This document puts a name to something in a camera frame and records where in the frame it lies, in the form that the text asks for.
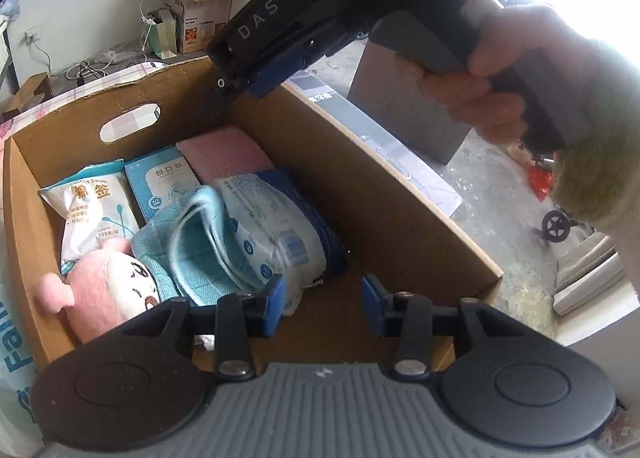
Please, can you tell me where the red plastic bag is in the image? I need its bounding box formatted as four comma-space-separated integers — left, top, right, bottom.
527, 165, 553, 201

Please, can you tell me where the person's right forearm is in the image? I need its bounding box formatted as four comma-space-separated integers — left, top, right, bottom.
550, 33, 640, 291

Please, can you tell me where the blue white soft pack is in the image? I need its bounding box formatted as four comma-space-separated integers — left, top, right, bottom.
215, 167, 349, 316

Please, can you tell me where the blue bandage box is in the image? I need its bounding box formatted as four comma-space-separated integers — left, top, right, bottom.
124, 145, 203, 224

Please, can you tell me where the pink sponge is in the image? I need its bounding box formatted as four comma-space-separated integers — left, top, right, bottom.
176, 125, 276, 184

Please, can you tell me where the teal towel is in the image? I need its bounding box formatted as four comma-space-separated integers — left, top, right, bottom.
131, 185, 281, 306

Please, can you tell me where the open printed cardboard box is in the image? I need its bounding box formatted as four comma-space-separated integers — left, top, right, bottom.
152, 0, 244, 55

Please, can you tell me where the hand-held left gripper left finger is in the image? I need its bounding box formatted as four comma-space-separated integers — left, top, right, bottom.
127, 274, 289, 384

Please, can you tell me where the pink plush toy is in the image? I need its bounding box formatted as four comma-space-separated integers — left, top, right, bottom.
39, 249, 163, 345

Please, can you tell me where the folded grey mat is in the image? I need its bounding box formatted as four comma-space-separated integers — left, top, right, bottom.
552, 233, 626, 316

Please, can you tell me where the green paper bag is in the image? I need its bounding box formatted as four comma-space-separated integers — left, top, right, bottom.
145, 8, 178, 60

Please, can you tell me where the large brown cardboard box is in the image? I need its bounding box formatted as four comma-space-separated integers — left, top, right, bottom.
2, 56, 505, 374

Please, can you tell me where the person's right hand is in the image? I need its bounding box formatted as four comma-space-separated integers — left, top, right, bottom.
417, 3, 598, 145

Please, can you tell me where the small brown cardboard box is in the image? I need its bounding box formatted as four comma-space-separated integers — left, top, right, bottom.
0, 72, 53, 124

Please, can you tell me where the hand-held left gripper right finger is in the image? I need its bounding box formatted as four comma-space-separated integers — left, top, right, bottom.
361, 275, 531, 382

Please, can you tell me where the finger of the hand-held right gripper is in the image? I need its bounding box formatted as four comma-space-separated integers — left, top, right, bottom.
249, 47, 310, 100
207, 69, 241, 110

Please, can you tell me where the cotton swab pack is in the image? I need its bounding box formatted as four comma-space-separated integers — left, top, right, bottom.
39, 159, 142, 276

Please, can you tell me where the black wheeled cart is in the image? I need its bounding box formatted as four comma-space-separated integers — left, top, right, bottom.
541, 209, 583, 244

